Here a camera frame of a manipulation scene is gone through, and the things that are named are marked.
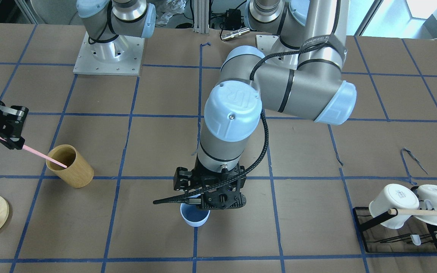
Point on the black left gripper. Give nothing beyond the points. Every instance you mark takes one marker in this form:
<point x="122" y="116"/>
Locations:
<point x="183" y="179"/>

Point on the light blue plastic cup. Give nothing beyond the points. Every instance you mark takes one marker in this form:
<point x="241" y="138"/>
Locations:
<point x="194" y="216"/>

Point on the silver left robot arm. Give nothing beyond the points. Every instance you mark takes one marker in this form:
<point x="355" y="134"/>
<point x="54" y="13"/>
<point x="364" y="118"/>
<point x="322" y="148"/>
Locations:
<point x="300" y="76"/>

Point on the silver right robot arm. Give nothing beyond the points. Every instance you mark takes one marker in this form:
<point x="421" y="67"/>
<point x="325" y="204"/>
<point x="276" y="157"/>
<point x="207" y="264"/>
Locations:
<point x="109" y="26"/>

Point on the bamboo chopstick holder cup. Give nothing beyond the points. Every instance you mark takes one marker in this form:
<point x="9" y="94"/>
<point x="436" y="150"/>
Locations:
<point x="78" y="173"/>

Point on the silver metal cylinder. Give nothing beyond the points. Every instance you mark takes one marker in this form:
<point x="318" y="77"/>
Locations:
<point x="234" y="34"/>

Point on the white mug near rack end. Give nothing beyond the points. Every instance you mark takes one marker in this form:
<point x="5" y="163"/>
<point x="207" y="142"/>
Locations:
<point x="393" y="196"/>

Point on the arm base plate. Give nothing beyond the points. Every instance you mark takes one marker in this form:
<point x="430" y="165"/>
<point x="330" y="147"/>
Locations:
<point x="265" y="43"/>
<point x="122" y="56"/>

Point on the aluminium frame post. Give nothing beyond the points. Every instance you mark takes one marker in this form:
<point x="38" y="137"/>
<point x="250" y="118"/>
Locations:
<point x="201" y="16"/>

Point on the wooden rack dowel handle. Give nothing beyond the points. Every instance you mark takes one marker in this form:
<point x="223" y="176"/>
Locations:
<point x="412" y="212"/>

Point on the black wire cup rack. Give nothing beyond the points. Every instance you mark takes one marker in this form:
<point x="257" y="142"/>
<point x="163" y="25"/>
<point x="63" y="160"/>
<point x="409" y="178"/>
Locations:
<point x="395" y="234"/>

